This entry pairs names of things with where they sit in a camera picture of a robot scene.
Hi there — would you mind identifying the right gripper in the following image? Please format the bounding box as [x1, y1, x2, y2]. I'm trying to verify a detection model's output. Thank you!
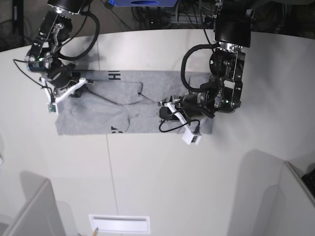
[43, 63, 85, 98]

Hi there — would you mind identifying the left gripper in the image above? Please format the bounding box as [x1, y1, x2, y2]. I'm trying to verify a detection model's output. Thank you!
[159, 90, 217, 122]

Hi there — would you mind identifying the grey T-shirt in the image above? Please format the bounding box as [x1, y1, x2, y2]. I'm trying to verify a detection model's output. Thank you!
[55, 70, 214, 136]

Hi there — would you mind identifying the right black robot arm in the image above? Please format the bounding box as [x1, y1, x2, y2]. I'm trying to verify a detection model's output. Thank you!
[25, 0, 100, 90]

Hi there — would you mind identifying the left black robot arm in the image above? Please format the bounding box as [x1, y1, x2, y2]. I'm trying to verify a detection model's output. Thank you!
[159, 0, 252, 120]

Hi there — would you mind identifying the blue box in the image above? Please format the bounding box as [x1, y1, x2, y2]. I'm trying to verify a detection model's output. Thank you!
[109, 0, 177, 7]

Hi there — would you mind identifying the grey partition panel left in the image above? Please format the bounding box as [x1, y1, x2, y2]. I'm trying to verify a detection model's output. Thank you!
[0, 178, 66, 236]

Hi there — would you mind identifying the grey partition panel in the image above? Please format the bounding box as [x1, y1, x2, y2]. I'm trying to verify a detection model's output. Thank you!
[0, 178, 66, 236]
[279, 162, 315, 213]

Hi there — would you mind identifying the grey partition panel right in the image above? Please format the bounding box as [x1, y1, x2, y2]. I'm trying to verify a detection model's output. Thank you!
[279, 162, 315, 213]

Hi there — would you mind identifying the black keyboard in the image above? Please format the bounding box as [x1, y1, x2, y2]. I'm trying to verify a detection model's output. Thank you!
[302, 171, 315, 196]

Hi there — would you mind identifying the black camera cable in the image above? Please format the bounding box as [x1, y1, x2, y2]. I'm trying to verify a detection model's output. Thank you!
[13, 59, 54, 99]
[158, 115, 201, 135]

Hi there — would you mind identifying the white cable grommet tray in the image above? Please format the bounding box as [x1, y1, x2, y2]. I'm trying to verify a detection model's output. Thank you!
[89, 214, 151, 235]

